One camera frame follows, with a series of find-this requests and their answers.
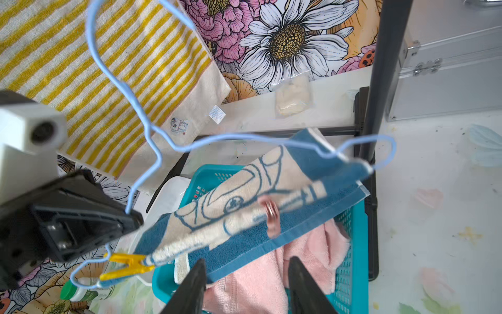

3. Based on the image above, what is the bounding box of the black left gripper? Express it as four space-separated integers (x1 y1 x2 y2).
1 170 144 290

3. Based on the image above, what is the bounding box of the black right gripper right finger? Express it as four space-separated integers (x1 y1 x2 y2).
288 256 337 314

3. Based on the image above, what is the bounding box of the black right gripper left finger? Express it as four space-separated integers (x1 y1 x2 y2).
160 259 207 314

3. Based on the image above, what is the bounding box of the teal plastic basket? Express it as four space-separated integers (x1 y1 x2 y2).
176 164 369 313

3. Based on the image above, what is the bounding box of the pink towel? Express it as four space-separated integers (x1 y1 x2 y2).
203 219 350 313

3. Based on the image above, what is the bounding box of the pink clothespin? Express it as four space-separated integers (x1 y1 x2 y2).
258 196 281 239

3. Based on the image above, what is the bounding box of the blue wire hanger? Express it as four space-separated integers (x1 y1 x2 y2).
69 0 397 290

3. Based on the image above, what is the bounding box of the blue and beige towel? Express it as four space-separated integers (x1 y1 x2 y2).
133 127 373 285

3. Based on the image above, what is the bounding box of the black clothes rack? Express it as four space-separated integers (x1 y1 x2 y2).
146 0 414 282

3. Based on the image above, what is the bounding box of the yellow clothespin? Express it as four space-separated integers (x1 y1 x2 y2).
99 253 155 283

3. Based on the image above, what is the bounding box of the green capped white bottle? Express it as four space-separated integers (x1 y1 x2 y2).
60 281 115 302

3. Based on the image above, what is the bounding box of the white plastic tray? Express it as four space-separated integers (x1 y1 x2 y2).
127 175 192 287

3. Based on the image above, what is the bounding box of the yellow striped towel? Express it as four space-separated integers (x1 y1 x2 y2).
0 0 232 193

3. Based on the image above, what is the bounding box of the clear plastic bag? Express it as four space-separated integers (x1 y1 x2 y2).
274 72 313 118

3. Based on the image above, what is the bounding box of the silver aluminium case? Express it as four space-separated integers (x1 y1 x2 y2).
386 0 501 121

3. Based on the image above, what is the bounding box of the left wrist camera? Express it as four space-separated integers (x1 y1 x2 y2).
1 90 67 204

